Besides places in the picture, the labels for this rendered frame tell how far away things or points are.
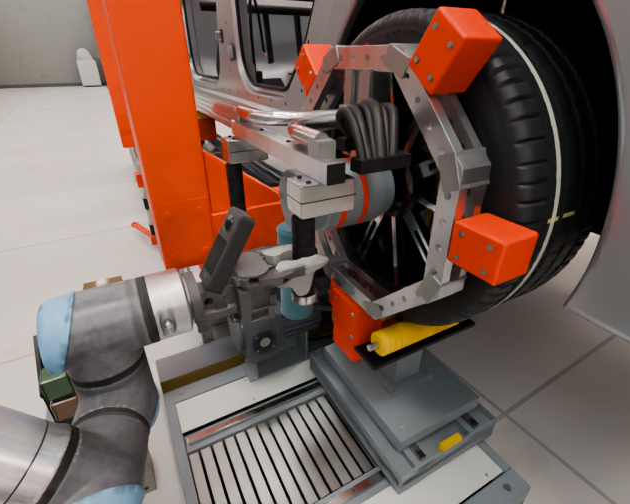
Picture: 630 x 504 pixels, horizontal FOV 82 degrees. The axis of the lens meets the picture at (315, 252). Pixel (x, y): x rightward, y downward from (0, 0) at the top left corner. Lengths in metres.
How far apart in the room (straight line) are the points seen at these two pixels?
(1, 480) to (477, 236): 0.58
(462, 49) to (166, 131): 0.75
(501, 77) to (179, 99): 0.75
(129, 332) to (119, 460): 0.13
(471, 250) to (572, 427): 1.11
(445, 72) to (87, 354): 0.59
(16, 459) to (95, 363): 0.12
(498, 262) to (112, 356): 0.51
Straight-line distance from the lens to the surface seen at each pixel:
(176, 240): 1.15
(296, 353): 1.47
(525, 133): 0.62
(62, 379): 0.73
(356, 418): 1.19
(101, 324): 0.49
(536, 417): 1.58
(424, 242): 0.81
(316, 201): 0.51
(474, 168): 0.59
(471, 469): 1.27
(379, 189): 0.74
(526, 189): 0.62
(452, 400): 1.21
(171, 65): 1.06
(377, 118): 0.55
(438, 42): 0.61
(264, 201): 1.21
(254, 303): 0.54
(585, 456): 1.56
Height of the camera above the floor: 1.10
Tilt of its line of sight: 28 degrees down
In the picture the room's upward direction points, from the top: straight up
